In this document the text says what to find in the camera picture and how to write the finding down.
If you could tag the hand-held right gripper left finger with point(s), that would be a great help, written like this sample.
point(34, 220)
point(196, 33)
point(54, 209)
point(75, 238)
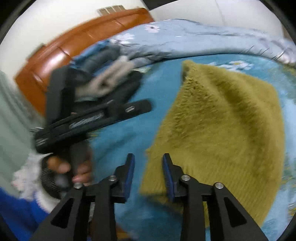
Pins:
point(130, 176)

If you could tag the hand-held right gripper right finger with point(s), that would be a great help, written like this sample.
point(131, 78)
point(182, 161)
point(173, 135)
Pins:
point(167, 177)

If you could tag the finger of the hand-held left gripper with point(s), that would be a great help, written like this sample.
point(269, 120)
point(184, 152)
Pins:
point(136, 107)

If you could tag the olive green knit sweater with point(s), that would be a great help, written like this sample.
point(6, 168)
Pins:
point(219, 129)

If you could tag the person's left hand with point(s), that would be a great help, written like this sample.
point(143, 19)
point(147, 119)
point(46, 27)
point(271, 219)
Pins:
point(84, 172)

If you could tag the black folded cloth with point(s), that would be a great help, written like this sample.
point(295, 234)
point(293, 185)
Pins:
point(126, 87)

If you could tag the dark grey folded cloth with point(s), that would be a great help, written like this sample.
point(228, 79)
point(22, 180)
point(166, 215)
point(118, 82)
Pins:
point(101, 58)

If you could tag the blue folded cloth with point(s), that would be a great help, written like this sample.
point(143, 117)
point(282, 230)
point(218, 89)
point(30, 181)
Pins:
point(92, 52)

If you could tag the carved wooden headboard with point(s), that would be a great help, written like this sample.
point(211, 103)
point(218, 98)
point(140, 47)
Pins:
point(69, 46)

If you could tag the person's blue and white clothing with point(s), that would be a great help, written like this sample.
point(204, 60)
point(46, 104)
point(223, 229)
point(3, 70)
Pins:
point(20, 213)

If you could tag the light blue floral quilt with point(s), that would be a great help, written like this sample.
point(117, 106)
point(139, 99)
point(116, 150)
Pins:
point(196, 37)

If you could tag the white and black sliding wardrobe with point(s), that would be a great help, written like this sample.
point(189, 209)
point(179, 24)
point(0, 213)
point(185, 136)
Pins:
point(208, 11)

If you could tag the beige wall switch panel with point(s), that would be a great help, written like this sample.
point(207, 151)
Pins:
point(111, 10)

